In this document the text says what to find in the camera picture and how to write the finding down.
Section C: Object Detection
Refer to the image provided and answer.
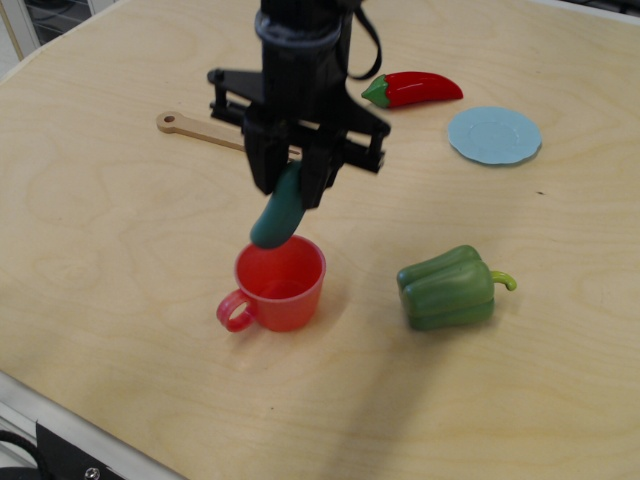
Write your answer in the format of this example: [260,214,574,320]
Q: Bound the red plastic cup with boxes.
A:
[216,235,326,333]

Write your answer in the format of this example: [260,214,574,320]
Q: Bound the black floor cable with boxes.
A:
[0,428,51,480]

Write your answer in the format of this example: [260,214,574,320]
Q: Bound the light blue toy plate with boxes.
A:
[447,106,542,166]

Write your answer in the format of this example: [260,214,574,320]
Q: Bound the black cable loop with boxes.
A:
[346,0,384,82]

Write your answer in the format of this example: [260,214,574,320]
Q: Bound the green toy bell pepper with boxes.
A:
[396,245,517,331]

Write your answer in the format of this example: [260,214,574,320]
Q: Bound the aluminium table frame rail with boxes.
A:
[1,373,182,479]

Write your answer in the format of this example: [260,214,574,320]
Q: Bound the dark green toy cucumber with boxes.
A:
[250,161,305,249]

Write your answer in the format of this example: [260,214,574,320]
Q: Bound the wooden slotted spatula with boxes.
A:
[155,110,301,156]

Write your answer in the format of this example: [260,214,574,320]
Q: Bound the black corner bracket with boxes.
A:
[36,423,123,480]

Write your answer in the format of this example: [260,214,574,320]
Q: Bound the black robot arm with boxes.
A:
[208,1,391,209]

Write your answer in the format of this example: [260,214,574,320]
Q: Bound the red toy chili pepper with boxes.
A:
[361,71,464,109]

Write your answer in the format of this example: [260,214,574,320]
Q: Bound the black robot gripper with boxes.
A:
[208,39,390,210]

